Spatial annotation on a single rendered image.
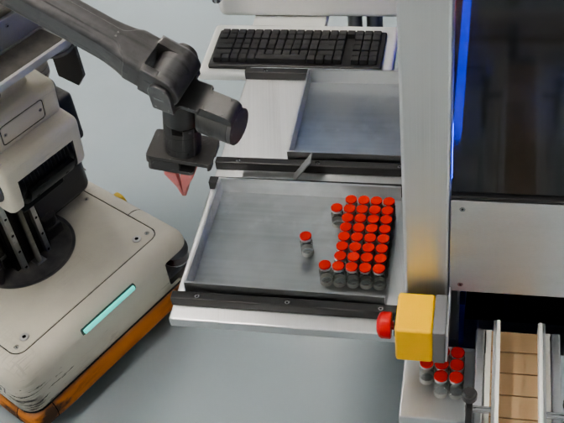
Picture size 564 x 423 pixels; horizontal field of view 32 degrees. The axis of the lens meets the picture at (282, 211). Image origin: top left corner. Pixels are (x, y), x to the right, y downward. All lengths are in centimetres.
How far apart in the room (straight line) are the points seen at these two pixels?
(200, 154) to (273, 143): 46
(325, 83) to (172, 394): 101
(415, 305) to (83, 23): 61
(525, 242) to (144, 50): 59
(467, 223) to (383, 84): 74
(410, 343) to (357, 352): 125
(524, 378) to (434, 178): 35
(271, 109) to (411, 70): 86
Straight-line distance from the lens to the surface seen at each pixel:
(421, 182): 130
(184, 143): 146
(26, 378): 247
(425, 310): 141
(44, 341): 250
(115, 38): 138
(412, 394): 151
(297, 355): 266
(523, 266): 141
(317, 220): 175
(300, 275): 167
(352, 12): 237
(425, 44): 116
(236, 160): 187
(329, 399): 257
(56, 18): 140
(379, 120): 195
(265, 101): 203
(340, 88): 203
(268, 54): 224
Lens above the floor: 213
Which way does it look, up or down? 45 degrees down
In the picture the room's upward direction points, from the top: 9 degrees counter-clockwise
